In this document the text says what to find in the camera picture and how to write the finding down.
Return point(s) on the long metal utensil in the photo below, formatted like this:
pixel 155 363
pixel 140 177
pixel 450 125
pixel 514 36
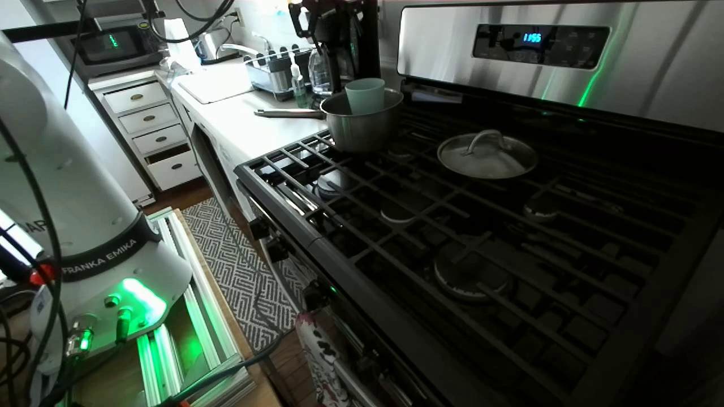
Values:
pixel 290 113

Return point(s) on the black toaster oven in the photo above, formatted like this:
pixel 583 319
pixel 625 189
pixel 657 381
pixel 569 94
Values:
pixel 113 46

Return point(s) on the white drawer cabinet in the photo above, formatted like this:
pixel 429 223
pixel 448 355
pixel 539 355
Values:
pixel 148 128

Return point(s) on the oval burner cap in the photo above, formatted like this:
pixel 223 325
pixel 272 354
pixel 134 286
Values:
pixel 399 218

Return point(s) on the grey patterned rug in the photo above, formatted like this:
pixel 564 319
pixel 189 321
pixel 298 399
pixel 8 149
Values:
pixel 240 272

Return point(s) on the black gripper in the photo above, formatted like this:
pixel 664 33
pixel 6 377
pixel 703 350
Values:
pixel 329 12

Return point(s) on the mint green plastic cup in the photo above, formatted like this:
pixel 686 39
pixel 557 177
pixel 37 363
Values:
pixel 366 94

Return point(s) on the clear soap bottle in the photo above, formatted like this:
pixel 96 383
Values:
pixel 300 79

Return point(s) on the silver kettle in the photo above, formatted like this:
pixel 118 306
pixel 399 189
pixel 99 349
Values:
pixel 212 46

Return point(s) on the silver pot lid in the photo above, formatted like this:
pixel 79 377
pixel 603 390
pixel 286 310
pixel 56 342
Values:
pixel 488 157

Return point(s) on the black and steel gas stove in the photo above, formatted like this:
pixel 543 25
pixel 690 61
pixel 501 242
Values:
pixel 527 249

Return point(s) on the patterned hanging dish towel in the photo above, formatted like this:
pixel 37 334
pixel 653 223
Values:
pixel 329 363

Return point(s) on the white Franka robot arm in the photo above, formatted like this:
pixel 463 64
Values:
pixel 68 194

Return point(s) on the white kitchen counter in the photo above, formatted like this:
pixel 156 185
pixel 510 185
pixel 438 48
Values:
pixel 250 121

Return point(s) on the white metal base frame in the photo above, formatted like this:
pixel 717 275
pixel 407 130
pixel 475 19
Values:
pixel 199 330

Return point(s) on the small round burner cap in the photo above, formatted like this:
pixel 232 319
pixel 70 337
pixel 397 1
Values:
pixel 543 207
pixel 334 184

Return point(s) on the white cutting board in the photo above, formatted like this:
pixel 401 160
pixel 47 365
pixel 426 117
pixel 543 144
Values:
pixel 216 85

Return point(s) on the large round burner cap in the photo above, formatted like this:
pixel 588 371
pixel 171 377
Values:
pixel 471 269

